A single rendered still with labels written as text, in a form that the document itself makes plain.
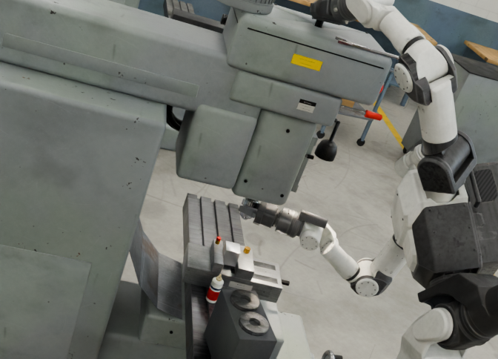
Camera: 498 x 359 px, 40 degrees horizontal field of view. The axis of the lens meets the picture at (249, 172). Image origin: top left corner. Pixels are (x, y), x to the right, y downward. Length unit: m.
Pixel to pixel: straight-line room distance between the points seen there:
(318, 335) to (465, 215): 2.18
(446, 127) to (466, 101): 4.79
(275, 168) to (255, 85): 0.29
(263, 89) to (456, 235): 0.68
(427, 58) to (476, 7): 7.86
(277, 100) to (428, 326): 0.76
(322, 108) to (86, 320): 1.01
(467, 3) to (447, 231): 7.70
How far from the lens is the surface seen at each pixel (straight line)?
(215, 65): 1.95
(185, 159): 2.06
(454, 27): 9.52
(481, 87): 6.58
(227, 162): 2.07
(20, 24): 1.96
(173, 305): 2.39
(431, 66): 1.73
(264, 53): 1.93
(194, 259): 2.39
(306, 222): 2.28
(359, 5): 1.82
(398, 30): 1.76
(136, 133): 1.90
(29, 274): 2.18
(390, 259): 2.31
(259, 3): 1.94
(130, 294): 2.59
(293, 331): 2.71
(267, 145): 2.08
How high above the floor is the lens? 2.32
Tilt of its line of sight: 25 degrees down
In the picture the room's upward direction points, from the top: 20 degrees clockwise
